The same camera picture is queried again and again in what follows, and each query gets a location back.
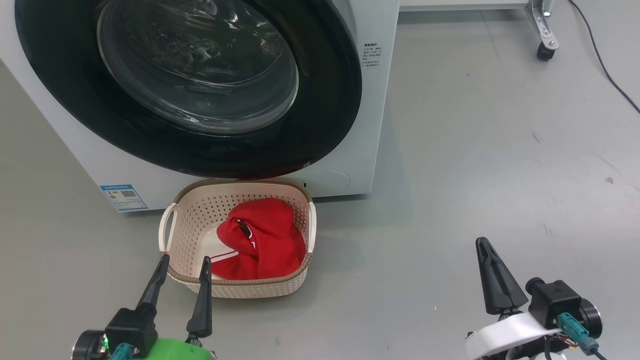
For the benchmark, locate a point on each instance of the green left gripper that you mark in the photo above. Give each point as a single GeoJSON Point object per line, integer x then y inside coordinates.
{"type": "Point", "coordinates": [180, 350]}

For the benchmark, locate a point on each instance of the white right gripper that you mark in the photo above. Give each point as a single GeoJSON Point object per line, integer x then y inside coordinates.
{"type": "Point", "coordinates": [505, 332]}

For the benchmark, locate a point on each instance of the red garment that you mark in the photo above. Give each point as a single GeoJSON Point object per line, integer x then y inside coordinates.
{"type": "Point", "coordinates": [275, 245]}

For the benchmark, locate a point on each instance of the glass washing machine door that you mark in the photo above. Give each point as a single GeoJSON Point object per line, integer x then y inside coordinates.
{"type": "Point", "coordinates": [60, 75]}

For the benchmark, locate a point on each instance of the cream perforated laundry basket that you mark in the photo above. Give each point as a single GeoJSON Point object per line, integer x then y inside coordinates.
{"type": "Point", "coordinates": [200, 210]}

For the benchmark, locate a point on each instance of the white front-load washing machine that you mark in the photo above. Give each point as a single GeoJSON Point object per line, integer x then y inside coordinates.
{"type": "Point", "coordinates": [370, 125]}

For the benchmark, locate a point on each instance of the blue energy label sticker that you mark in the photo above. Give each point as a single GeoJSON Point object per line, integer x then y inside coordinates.
{"type": "Point", "coordinates": [123, 198]}

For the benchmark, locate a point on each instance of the white cart with caster wheel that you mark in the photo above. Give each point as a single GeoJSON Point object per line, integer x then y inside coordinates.
{"type": "Point", "coordinates": [545, 30]}

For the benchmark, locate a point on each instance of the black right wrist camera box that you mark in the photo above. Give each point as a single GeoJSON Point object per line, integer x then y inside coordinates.
{"type": "Point", "coordinates": [555, 300]}

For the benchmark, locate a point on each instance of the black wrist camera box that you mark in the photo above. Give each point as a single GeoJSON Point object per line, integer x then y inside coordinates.
{"type": "Point", "coordinates": [555, 300]}
{"type": "Point", "coordinates": [130, 330]}

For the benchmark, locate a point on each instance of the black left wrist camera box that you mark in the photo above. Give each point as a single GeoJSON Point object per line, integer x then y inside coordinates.
{"type": "Point", "coordinates": [130, 330]}

